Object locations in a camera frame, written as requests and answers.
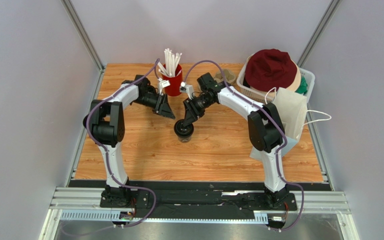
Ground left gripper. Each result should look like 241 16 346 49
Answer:
133 92 176 120

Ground brown translucent coffee cup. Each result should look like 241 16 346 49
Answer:
177 134 192 143

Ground white paper bag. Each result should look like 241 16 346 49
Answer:
253 88 310 157

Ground black coffee cup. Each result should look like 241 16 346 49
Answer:
82 114 89 129

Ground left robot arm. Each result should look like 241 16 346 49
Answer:
83 75 175 206

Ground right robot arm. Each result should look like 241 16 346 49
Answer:
174 73 288 203

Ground red straw cup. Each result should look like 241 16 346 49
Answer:
162 64 183 97

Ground wrapped white straws bundle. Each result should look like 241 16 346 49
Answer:
157 48 183 78

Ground stacked pulp cup carriers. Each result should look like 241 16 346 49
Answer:
213 68 237 85

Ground white plastic basket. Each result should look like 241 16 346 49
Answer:
236 54 316 104

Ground maroon bucket hat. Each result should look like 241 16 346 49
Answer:
244 49 297 92

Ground beige hat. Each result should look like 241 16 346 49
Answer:
279 65 302 92

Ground green cloth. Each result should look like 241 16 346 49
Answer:
295 76 309 95

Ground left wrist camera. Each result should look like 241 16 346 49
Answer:
157 78 171 95

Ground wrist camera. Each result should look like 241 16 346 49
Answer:
179 82 195 99
157 78 171 95

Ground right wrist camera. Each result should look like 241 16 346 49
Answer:
179 82 195 99

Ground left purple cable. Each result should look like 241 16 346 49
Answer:
85 58 161 231

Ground purple cable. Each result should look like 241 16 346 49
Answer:
182 59 305 233
85 58 161 231

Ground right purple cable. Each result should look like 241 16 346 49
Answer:
182 59 305 233

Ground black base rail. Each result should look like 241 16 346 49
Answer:
100 181 298 228

